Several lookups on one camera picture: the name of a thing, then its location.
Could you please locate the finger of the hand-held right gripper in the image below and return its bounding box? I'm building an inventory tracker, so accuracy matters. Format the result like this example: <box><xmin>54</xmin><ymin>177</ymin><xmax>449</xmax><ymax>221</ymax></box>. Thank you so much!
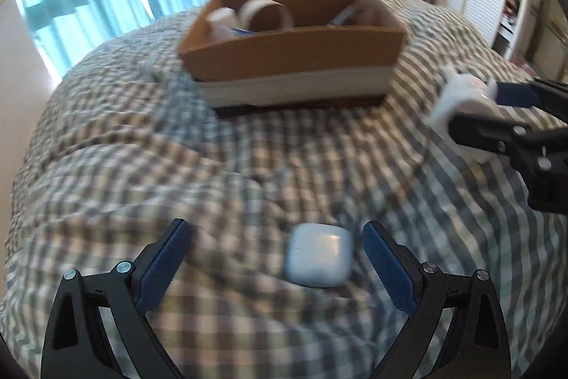
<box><xmin>496</xmin><ymin>79</ymin><xmax>568</xmax><ymax>115</ymax></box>
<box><xmin>449</xmin><ymin>113</ymin><xmax>568</xmax><ymax>160</ymax></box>

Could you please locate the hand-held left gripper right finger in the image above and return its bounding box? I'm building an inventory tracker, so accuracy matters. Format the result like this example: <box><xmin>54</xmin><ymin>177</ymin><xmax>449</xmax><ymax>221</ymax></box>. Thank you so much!
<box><xmin>363</xmin><ymin>220</ymin><xmax>511</xmax><ymax>379</ymax></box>

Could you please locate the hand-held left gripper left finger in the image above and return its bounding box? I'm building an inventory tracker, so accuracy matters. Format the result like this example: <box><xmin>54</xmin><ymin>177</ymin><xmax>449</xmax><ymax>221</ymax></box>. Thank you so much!
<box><xmin>41</xmin><ymin>218</ymin><xmax>192</xmax><ymax>379</ymax></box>

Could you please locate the white power adapter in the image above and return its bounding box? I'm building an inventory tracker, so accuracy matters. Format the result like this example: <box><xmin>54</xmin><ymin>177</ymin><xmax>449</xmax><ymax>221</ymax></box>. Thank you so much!
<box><xmin>429</xmin><ymin>66</ymin><xmax>500</xmax><ymax>165</ymax></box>

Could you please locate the white earbuds case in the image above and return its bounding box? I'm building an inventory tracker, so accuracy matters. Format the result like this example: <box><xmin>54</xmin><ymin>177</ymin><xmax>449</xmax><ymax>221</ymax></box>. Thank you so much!
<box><xmin>285</xmin><ymin>223</ymin><xmax>354</xmax><ymax>286</ymax></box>

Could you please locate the brown cardboard box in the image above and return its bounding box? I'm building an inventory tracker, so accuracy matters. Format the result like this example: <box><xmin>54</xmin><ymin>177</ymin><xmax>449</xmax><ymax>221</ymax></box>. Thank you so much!
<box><xmin>177</xmin><ymin>0</ymin><xmax>408</xmax><ymax>120</ymax></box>

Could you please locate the white tape roll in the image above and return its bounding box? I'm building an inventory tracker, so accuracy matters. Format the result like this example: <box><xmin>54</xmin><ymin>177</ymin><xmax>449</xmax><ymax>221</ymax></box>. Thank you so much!
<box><xmin>237</xmin><ymin>0</ymin><xmax>296</xmax><ymax>33</ymax></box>

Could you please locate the clear bottle red blue label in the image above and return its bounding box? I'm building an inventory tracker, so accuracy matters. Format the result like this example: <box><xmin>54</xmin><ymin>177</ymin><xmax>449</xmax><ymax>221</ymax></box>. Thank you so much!
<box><xmin>205</xmin><ymin>7</ymin><xmax>258</xmax><ymax>40</ymax></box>

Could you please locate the grey checked blanket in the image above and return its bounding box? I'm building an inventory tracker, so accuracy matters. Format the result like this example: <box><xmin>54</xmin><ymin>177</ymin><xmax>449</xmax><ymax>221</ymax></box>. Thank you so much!
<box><xmin>0</xmin><ymin>0</ymin><xmax>568</xmax><ymax>379</ymax></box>

